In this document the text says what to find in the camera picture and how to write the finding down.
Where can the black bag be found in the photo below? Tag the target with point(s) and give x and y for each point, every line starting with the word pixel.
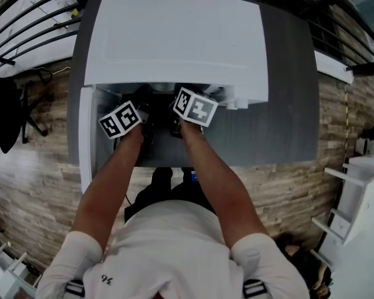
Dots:
pixel 370 132

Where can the white microwave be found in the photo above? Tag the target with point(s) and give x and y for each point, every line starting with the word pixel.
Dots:
pixel 174 42

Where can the person in white coat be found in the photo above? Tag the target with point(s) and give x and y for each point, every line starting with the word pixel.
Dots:
pixel 174 244

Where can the person's black trousers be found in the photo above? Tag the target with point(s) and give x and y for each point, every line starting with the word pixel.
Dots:
pixel 156 195

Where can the person's right forearm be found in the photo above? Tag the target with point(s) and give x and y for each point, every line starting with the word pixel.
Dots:
pixel 218 182

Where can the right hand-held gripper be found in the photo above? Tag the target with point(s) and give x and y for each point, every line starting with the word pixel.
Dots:
pixel 196 107

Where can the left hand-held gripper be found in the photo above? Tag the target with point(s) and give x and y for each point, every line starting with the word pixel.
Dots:
pixel 121 120

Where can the white box red print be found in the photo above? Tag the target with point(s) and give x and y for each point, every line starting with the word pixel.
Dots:
pixel 372 146

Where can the black office chair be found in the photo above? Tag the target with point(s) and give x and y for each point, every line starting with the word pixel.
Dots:
pixel 6 120

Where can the person's left forearm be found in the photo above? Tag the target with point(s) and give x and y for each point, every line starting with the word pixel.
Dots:
pixel 112 182

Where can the white shelving unit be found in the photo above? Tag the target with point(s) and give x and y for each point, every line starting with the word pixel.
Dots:
pixel 361 179

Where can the black device with blue screen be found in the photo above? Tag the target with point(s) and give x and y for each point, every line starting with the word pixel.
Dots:
pixel 194 176

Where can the black harness buckle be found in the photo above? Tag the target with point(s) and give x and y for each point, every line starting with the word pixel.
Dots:
pixel 74 288
pixel 254 288

